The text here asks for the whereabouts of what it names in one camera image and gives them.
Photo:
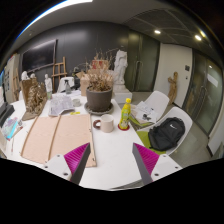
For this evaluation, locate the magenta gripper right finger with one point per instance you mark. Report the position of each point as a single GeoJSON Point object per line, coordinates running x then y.
{"type": "Point", "coordinates": [146, 161]}

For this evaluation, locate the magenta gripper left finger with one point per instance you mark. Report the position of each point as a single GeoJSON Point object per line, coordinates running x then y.
{"type": "Point", "coordinates": [76, 161]}

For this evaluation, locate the yellow drink bottle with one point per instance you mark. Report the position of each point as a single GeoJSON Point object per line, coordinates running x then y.
{"type": "Point", "coordinates": [125, 112]}

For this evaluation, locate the black backpack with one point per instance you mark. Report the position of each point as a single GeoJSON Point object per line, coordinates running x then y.
{"type": "Point", "coordinates": [167, 134]}

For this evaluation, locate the brown cardboard sheet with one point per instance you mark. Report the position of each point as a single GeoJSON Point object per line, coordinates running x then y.
{"type": "Point", "coordinates": [49, 136]}

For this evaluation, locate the red round coaster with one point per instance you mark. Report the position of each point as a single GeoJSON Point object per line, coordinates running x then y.
{"type": "Point", "coordinates": [123, 129]}

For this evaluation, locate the stack of papers on chair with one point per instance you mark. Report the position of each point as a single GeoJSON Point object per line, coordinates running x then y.
{"type": "Point", "coordinates": [143, 113]}

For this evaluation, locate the small white cup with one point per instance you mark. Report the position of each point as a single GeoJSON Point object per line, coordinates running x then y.
{"type": "Point", "coordinates": [76, 102]}

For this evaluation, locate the open magazine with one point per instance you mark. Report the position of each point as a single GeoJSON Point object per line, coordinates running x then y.
{"type": "Point", "coordinates": [60, 104]}

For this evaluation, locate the white chair with papers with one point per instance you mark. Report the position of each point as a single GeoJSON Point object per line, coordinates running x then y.
{"type": "Point", "coordinates": [159, 102]}

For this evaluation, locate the grey pot dried plant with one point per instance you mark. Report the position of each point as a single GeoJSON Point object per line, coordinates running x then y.
{"type": "Point", "coordinates": [100, 87]}

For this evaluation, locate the white plaster statue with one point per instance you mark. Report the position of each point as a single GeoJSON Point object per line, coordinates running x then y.
{"type": "Point", "coordinates": [121, 93]}

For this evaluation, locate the wooden figure sculpture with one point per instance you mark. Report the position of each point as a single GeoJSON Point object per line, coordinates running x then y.
{"type": "Point", "coordinates": [173, 87]}

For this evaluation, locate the brown wood carving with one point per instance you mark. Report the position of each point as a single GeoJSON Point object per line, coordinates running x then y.
{"type": "Point", "coordinates": [35, 98]}

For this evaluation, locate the white chair behind table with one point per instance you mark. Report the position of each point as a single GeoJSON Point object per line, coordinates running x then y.
{"type": "Point", "coordinates": [63, 82]}

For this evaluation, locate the cardboard box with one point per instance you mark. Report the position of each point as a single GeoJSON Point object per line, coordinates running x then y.
{"type": "Point", "coordinates": [84, 82]}

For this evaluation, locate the small white bust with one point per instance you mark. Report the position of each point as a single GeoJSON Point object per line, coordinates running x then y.
{"type": "Point", "coordinates": [48, 83]}

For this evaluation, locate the wooden easel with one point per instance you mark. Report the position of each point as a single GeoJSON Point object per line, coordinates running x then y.
{"type": "Point", "coordinates": [59, 70]}

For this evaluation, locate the white mug red handle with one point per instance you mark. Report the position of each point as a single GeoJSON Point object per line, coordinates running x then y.
{"type": "Point", "coordinates": [105, 123]}

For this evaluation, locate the dark wall screen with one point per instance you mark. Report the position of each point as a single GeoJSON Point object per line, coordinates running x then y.
{"type": "Point", "coordinates": [39, 56]}

